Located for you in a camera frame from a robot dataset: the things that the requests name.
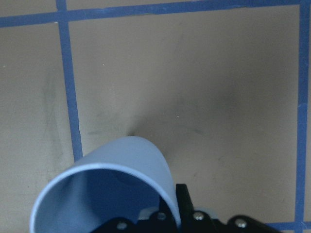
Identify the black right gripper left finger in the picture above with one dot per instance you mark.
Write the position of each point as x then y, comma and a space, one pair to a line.
156, 219

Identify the light blue plastic cup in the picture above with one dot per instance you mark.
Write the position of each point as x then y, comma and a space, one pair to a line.
119, 179

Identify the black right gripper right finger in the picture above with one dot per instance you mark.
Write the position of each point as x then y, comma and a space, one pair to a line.
185, 205

